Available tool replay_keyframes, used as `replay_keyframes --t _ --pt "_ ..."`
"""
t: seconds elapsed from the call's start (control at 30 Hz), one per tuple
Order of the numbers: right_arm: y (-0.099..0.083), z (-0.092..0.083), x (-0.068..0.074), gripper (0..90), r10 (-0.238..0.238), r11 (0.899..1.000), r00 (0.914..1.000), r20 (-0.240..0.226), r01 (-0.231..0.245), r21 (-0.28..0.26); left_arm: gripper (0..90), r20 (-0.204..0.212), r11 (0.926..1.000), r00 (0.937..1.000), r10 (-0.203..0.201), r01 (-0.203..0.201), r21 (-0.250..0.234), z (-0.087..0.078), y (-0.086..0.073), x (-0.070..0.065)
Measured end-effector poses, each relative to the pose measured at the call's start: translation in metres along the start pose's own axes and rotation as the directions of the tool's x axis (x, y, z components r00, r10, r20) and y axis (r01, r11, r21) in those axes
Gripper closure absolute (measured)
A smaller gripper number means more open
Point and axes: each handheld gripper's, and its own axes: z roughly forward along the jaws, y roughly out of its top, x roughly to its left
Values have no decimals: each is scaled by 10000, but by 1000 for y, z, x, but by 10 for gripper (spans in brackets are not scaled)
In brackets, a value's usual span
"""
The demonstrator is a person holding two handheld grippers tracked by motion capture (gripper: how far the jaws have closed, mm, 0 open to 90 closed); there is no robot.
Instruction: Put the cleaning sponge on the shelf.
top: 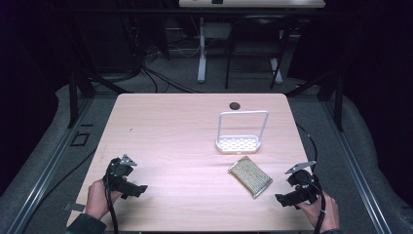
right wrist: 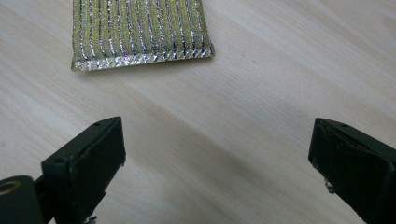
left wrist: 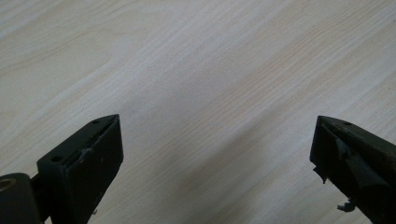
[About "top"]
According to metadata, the white perforated rack with handle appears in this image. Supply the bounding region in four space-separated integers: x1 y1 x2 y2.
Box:
215 110 270 155

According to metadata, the yellow-green scouring sponge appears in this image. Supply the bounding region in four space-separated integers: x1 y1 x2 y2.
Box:
227 155 274 200

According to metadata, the grey tape strip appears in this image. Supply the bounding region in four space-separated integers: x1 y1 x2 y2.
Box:
62 202 87 213

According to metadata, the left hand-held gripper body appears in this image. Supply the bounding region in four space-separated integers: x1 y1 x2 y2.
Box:
102 154 138 192

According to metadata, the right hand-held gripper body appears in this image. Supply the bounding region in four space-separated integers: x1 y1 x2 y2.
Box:
284 160 323 206

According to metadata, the person's right hand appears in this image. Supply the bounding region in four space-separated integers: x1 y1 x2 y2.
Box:
295 190 341 234

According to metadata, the aluminium frame rail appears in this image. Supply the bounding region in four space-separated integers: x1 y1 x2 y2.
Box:
5 97 95 234
319 98 394 234

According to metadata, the black floor cable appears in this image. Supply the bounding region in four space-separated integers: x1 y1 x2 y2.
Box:
30 146 98 213

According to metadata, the bundle of floor cables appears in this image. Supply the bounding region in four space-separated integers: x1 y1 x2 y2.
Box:
123 19 204 96

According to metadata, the right hand-held gripper cable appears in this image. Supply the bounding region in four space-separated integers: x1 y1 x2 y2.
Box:
305 179 327 234

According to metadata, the black chair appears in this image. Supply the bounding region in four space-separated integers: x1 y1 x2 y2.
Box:
224 13 291 91

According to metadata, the hand-held gripper cable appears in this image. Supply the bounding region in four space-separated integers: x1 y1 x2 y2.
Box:
305 179 327 234
102 175 121 234

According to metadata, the person's left hand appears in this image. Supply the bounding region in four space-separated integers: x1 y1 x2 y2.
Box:
85 178 125 221

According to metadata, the left hand-held gripper cable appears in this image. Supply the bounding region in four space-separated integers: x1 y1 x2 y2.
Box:
102 175 121 234

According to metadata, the thin black cable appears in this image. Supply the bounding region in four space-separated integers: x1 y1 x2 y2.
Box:
295 122 319 172

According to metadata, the white desk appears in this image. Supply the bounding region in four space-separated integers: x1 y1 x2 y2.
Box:
177 0 326 84

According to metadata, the black frame post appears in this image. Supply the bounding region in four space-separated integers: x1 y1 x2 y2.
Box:
66 69 81 130

